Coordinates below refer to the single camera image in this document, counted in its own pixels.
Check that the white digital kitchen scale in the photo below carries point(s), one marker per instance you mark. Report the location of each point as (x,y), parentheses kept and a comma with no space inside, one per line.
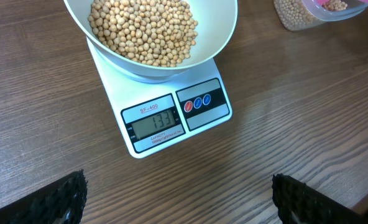
(157,112)

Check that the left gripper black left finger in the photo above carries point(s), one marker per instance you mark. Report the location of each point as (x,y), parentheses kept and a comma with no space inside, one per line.
(62,201)

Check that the white bowl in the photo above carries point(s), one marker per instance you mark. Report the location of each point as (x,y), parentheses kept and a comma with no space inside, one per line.
(216,24)

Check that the soybeans in bowl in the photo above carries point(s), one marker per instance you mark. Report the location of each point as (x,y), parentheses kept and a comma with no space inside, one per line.
(159,33)

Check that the clear plastic soybean container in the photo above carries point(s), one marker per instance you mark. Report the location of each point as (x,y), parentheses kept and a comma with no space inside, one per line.
(304,14)

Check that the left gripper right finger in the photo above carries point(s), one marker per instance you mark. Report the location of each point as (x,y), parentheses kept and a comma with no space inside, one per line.
(298,203)

